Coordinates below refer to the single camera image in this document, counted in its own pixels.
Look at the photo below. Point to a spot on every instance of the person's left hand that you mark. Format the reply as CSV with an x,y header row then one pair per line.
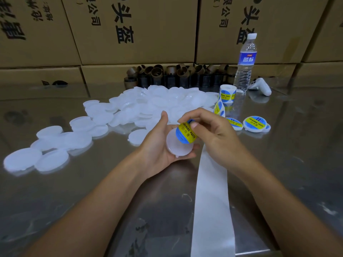
x,y
153,152

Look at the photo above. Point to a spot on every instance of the person's left forearm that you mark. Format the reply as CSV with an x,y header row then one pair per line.
x,y
86,219

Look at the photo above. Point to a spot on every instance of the row of dark cardboard tubes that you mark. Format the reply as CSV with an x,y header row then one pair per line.
x,y
166,76

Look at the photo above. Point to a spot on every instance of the white handheld controller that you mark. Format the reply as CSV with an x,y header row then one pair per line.
x,y
261,86

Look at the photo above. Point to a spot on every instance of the sticker roll with backing strip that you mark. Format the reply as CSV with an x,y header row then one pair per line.
x,y
213,222

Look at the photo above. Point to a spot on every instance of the stack of brown cardboard boxes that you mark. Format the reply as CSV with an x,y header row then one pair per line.
x,y
144,32

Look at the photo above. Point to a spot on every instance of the person's right forearm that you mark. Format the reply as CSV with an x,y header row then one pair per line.
x,y
292,216

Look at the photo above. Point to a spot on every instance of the clear plastic water bottle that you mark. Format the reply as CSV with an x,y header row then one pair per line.
x,y
245,64

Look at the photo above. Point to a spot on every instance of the pile of white plastic lids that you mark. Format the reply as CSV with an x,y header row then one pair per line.
x,y
139,101

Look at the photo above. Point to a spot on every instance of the person's right hand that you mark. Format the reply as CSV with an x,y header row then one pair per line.
x,y
222,141

